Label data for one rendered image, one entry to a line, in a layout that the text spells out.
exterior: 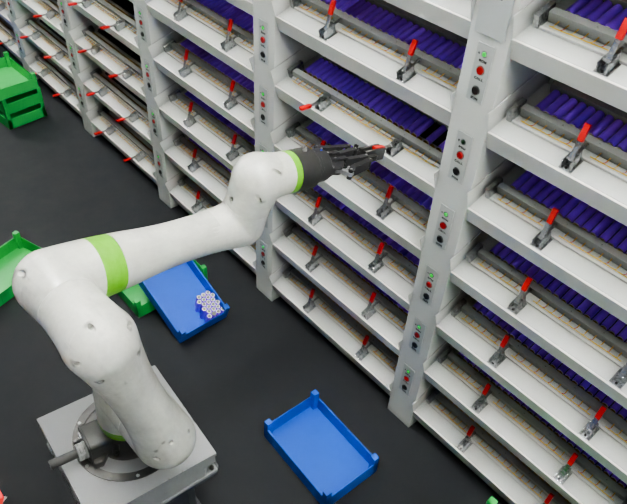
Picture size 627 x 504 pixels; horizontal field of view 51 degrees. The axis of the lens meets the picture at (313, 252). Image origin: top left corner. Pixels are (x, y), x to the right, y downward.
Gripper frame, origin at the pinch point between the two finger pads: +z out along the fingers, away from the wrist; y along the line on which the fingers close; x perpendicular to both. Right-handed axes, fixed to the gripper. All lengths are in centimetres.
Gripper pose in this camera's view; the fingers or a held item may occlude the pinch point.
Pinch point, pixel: (370, 153)
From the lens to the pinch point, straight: 159.6
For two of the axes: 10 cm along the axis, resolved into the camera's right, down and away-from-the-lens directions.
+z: 7.3, -2.5, 6.4
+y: 6.6, 5.3, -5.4
